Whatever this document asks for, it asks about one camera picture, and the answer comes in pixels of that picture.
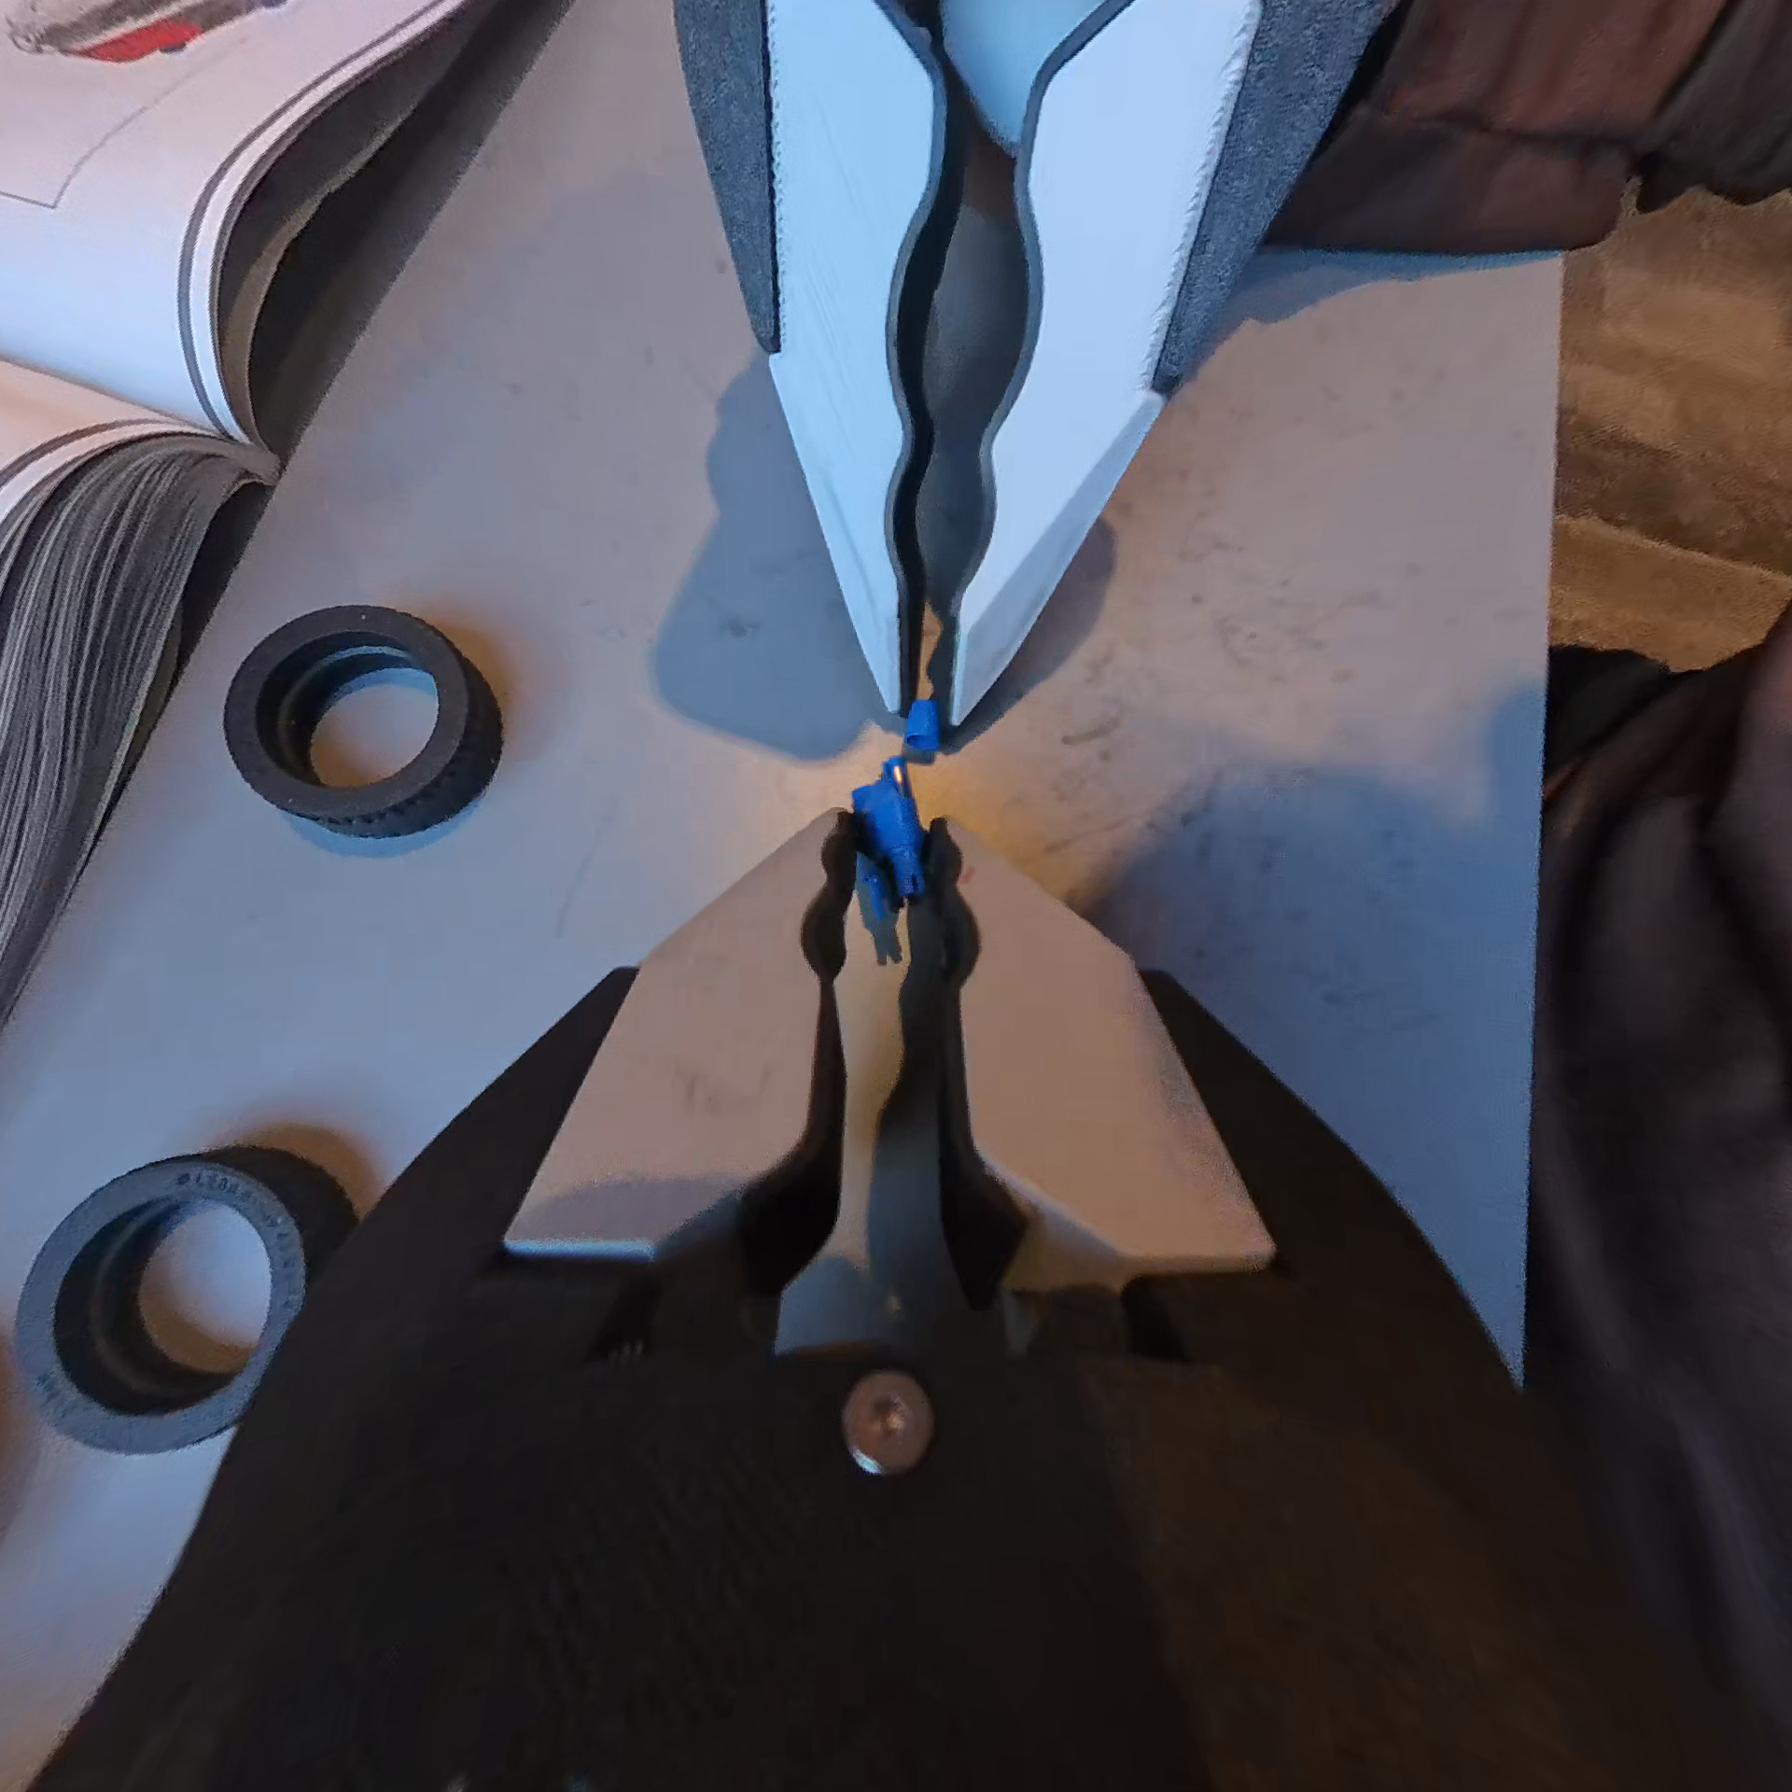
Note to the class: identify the person's black trousers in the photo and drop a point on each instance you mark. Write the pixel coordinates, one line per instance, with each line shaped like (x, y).
(1597, 713)

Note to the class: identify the person's right forearm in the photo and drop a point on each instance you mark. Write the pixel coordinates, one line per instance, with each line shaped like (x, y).
(1541, 111)

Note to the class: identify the grey desk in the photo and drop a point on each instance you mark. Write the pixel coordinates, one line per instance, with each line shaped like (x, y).
(560, 420)

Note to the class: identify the open instruction booklet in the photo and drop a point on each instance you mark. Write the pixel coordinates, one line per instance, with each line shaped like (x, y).
(111, 210)

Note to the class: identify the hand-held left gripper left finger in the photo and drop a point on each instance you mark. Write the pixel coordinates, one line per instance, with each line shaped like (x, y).
(673, 1106)

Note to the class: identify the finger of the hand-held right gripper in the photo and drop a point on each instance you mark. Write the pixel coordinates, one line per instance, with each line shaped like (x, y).
(1105, 280)
(841, 280)

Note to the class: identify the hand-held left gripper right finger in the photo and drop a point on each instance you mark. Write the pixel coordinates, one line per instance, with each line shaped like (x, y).
(1092, 1106)

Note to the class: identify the black toy tyre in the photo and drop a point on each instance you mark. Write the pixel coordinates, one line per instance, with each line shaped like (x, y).
(56, 1330)
(265, 756)

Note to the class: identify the blue bush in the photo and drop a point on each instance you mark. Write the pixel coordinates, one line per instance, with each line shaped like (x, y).
(921, 727)

